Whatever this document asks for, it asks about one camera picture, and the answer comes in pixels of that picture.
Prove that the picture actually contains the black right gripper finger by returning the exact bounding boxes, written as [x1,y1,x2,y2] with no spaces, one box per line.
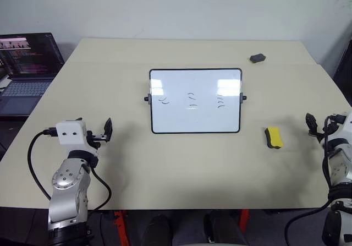
[305,113,317,133]

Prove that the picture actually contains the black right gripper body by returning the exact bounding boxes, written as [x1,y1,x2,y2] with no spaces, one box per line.
[308,126,329,144]

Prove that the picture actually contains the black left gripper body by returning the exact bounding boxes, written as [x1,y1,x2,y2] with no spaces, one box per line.
[86,129,108,150]

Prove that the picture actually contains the yellow and black eraser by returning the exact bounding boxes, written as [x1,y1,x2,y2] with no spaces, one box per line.
[263,126,284,150]

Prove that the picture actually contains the open grey laptop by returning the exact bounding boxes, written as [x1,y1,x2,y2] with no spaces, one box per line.
[0,32,65,117]

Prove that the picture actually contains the small black block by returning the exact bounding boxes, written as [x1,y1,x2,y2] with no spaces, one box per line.
[249,53,267,64]

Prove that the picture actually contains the black-framed tabletop whiteboard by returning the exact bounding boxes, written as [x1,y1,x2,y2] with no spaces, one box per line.
[144,68,248,135]

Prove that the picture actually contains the red table leg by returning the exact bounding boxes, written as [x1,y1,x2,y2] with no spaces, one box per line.
[238,208,250,233]
[113,210,129,246]

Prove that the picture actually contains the dark rounded shape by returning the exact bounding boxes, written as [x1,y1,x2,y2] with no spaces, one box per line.
[146,214,173,246]

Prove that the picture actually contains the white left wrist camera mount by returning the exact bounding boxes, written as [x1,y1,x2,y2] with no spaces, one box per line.
[56,120,99,157]

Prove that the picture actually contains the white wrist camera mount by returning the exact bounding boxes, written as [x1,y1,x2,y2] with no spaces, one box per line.
[56,120,99,157]
[318,112,352,150]

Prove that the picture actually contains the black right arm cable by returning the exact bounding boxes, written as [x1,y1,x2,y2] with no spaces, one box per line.
[284,114,347,246]

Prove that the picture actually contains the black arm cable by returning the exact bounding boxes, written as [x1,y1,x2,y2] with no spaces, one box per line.
[27,128,113,211]
[284,114,347,246]

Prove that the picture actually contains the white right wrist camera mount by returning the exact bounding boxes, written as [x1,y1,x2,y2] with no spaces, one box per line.
[318,112,352,150]

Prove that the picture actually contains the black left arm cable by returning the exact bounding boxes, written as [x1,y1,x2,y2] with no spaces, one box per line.
[27,128,113,211]

